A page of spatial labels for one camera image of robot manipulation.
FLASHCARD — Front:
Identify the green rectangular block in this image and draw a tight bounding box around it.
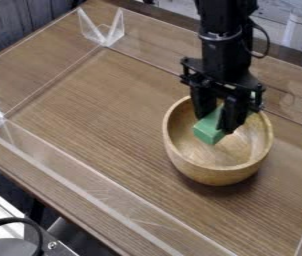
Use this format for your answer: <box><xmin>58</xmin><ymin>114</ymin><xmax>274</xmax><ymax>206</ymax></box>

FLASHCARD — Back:
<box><xmin>192</xmin><ymin>91</ymin><xmax>258</xmax><ymax>146</ymax></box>

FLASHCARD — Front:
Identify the brown wooden bowl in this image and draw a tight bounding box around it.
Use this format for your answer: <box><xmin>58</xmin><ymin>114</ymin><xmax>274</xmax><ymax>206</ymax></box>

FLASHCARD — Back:
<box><xmin>162</xmin><ymin>96</ymin><xmax>274</xmax><ymax>186</ymax></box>

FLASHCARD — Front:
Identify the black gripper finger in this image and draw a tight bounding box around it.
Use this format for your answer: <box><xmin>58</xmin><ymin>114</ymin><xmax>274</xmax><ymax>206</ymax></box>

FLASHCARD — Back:
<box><xmin>218</xmin><ymin>95</ymin><xmax>250</xmax><ymax>134</ymax></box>
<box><xmin>191</xmin><ymin>87</ymin><xmax>217</xmax><ymax>119</ymax></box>

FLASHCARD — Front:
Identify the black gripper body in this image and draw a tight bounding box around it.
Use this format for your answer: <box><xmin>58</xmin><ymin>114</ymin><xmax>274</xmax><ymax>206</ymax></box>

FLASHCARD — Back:
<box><xmin>180</xmin><ymin>29</ymin><xmax>265</xmax><ymax>112</ymax></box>

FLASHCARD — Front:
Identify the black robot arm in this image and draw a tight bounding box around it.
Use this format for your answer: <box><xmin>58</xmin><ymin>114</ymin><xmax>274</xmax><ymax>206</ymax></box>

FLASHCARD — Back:
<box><xmin>180</xmin><ymin>0</ymin><xmax>265</xmax><ymax>134</ymax></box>

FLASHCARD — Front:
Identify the clear acrylic corner bracket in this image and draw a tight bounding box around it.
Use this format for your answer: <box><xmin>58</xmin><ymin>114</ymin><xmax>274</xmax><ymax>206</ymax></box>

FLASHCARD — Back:
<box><xmin>78</xmin><ymin>8</ymin><xmax>126</xmax><ymax>47</ymax></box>

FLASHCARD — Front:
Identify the metal bracket with screw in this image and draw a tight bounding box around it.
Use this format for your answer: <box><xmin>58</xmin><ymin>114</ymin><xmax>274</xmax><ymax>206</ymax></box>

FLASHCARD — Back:
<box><xmin>23</xmin><ymin>216</ymin><xmax>82</xmax><ymax>256</ymax></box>

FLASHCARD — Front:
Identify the black cable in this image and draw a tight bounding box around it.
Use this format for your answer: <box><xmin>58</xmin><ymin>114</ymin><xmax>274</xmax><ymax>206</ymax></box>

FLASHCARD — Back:
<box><xmin>0</xmin><ymin>216</ymin><xmax>44</xmax><ymax>256</ymax></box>

